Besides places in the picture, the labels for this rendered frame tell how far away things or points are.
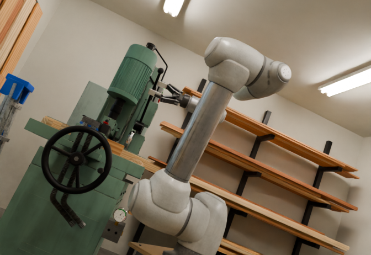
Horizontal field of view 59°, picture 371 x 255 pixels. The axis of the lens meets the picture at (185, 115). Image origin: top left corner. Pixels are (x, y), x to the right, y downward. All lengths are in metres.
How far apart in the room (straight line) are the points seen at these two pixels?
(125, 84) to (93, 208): 0.65
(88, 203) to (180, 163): 0.60
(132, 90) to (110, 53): 2.60
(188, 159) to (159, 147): 2.97
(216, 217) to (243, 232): 3.22
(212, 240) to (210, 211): 0.10
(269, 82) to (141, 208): 0.64
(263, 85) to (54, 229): 1.11
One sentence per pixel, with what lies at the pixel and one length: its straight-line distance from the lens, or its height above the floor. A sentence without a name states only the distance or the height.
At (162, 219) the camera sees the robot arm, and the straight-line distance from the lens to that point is 1.22.
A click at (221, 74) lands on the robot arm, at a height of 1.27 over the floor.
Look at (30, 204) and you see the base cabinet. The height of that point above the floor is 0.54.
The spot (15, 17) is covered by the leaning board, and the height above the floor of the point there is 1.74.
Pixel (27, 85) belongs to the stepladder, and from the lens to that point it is 2.56.
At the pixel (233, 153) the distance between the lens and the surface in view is 3.82.
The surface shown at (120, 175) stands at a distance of 1.61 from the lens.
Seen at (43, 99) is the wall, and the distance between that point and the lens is 4.26.
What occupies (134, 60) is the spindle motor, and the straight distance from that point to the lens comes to 1.82.
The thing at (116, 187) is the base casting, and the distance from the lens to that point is 1.62.
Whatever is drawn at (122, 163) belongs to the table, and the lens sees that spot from 1.62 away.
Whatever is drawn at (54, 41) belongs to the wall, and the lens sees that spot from 4.45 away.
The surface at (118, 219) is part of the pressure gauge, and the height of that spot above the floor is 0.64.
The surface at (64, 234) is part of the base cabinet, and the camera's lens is 1.66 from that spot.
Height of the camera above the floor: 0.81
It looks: 14 degrees up
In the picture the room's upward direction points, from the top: 23 degrees clockwise
